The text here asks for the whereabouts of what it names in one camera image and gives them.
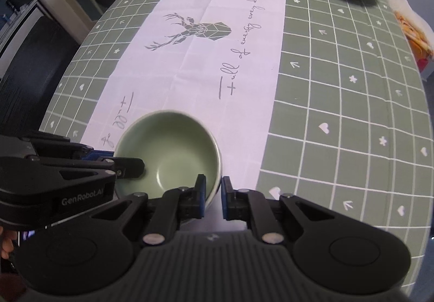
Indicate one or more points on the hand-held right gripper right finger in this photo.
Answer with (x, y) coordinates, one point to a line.
(224, 197)

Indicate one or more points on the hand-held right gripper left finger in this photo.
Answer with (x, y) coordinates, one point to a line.
(202, 193)

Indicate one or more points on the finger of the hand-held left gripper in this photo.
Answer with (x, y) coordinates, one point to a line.
(125, 168)
(98, 154)

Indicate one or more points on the green ceramic bowl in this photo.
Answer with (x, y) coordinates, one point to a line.
(169, 149)

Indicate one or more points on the person's left hand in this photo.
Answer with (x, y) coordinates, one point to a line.
(8, 244)

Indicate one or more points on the white printed table runner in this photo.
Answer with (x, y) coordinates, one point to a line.
(203, 68)

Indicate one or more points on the green grid tablecloth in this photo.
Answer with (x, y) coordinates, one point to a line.
(339, 85)

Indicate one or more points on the clear bag of orange snacks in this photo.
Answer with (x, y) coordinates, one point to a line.
(412, 31)

